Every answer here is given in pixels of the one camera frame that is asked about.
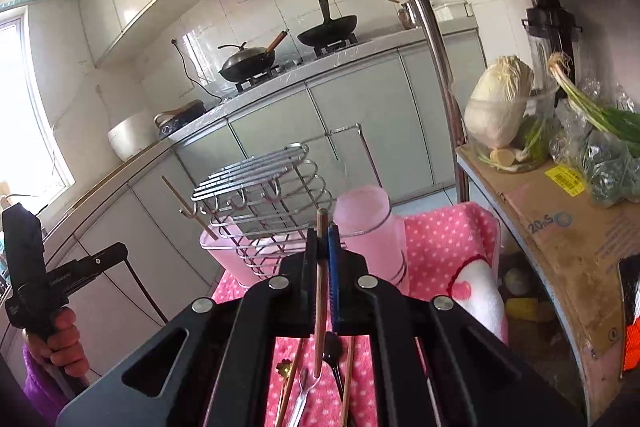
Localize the wooden chopstick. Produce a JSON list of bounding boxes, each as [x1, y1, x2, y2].
[[274, 339, 307, 427], [340, 337, 357, 427], [311, 208, 331, 380], [161, 176, 220, 241]]

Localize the steel shelf unit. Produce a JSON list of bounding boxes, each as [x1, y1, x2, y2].
[[365, 0, 640, 427]]

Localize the black wok without lid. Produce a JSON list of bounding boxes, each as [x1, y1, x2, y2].
[[297, 0, 360, 48]]

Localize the window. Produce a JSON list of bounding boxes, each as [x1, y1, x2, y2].
[[0, 7, 76, 208]]

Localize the grey kitchen base cabinets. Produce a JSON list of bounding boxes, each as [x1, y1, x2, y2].
[[0, 24, 489, 358]]

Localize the yellow sponge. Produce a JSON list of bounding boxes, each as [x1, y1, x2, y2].
[[505, 297, 544, 323]]

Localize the black spoon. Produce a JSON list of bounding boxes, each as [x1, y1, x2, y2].
[[322, 332, 352, 413]]

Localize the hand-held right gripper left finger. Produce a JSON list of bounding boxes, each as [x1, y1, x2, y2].
[[55, 229, 322, 427]]

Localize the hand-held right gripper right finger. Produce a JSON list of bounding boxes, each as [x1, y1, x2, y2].
[[327, 226, 587, 427]]

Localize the black blender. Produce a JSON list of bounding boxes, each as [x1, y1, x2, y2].
[[520, 0, 584, 84]]

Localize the white rice cooker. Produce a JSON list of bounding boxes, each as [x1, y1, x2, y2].
[[107, 111, 169, 162]]

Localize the pink plastic utensil cup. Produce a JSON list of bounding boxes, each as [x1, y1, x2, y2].
[[200, 214, 262, 289], [332, 187, 412, 296]]

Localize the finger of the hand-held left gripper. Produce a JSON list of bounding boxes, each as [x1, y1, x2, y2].
[[47, 243, 128, 295]]

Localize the green scallions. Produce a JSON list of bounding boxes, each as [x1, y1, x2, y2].
[[547, 52, 640, 144]]

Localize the person's left forearm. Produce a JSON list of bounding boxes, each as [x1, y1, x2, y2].
[[22, 342, 76, 414]]

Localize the black electric pan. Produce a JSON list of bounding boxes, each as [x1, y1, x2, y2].
[[154, 99, 207, 140]]

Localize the gas stove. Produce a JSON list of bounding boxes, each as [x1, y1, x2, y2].
[[232, 33, 362, 96]]

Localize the steel kettle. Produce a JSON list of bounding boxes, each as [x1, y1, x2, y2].
[[398, 0, 426, 30]]

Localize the black power cable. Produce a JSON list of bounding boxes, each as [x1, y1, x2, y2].
[[172, 38, 224, 104]]

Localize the black wok with lid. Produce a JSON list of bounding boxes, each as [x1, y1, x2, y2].
[[217, 29, 290, 84]]

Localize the brown cardboard sheet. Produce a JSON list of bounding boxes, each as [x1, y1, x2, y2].
[[459, 142, 640, 389]]

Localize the pink polka dot towel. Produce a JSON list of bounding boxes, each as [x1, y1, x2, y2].
[[210, 202, 511, 427]]

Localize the orange and black object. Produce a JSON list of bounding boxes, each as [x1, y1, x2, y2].
[[617, 257, 640, 379]]

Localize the plastic bag of greens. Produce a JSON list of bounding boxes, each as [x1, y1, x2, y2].
[[550, 82, 640, 208]]

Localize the person's left hand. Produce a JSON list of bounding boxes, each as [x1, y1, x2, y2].
[[27, 307, 91, 379]]

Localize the napa cabbage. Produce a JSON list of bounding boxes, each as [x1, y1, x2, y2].
[[464, 55, 536, 150]]

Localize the white round bulb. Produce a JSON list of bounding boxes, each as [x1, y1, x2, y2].
[[502, 268, 534, 298]]

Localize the white lidded container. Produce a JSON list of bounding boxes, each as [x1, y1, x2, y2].
[[431, 0, 475, 24]]

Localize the metal wire utensil rack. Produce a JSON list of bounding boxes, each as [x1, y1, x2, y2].
[[191, 123, 383, 290]]

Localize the silver metal spoon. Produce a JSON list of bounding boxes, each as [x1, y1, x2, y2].
[[287, 368, 315, 427]]

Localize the clear plastic container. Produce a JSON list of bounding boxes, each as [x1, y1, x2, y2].
[[452, 79, 559, 173]]

